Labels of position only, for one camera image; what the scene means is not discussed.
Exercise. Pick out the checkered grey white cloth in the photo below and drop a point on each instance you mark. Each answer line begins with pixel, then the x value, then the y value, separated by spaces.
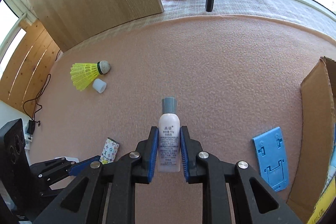
pixel 292 11

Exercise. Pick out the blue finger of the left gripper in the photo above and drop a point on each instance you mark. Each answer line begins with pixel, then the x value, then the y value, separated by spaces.
pixel 77 167

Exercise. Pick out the patterned white lighter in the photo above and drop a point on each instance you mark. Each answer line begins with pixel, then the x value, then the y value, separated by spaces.
pixel 109 151

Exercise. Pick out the open cardboard box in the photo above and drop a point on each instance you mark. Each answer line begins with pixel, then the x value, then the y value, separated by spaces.
pixel 318 121

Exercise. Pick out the small white plastic cap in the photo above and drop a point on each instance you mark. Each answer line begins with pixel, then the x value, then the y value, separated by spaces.
pixel 99 85

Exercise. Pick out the yellow black hair tie card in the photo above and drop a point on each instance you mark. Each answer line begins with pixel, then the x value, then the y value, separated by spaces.
pixel 323 203

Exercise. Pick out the blue plastic phone stand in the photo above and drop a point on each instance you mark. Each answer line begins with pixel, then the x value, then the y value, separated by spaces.
pixel 272 159

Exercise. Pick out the slatted pine wood panel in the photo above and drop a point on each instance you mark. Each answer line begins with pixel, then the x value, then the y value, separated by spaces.
pixel 28 68

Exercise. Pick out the small pink lotion bottle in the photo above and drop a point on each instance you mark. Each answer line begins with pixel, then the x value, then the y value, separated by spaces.
pixel 169 141

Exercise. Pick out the yellow plastic shuttlecock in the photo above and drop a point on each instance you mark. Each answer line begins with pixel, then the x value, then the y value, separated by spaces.
pixel 83 74

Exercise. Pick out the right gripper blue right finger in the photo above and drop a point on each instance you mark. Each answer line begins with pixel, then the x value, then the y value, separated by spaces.
pixel 232 193

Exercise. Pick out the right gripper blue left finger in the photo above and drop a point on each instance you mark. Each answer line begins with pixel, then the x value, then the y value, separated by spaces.
pixel 105 193

